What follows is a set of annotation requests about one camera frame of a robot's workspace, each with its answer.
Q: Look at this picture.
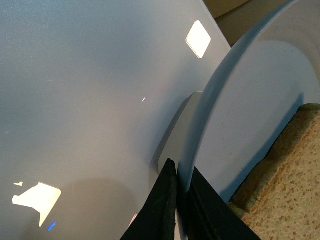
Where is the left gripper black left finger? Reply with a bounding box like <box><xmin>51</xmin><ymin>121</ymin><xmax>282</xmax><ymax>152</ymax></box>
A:
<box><xmin>121</xmin><ymin>159</ymin><xmax>177</xmax><ymax>240</ymax></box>

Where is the brown bread slice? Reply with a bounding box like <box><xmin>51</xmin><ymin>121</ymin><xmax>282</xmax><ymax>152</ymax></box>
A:
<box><xmin>229</xmin><ymin>103</ymin><xmax>320</xmax><ymax>240</ymax></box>

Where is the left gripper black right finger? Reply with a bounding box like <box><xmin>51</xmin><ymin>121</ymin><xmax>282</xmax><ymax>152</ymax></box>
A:
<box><xmin>187</xmin><ymin>168</ymin><xmax>259</xmax><ymax>240</ymax></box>

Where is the grey round plate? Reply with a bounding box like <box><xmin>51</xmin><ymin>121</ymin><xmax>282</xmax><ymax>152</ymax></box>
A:
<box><xmin>176</xmin><ymin>0</ymin><xmax>320</xmax><ymax>203</ymax></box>

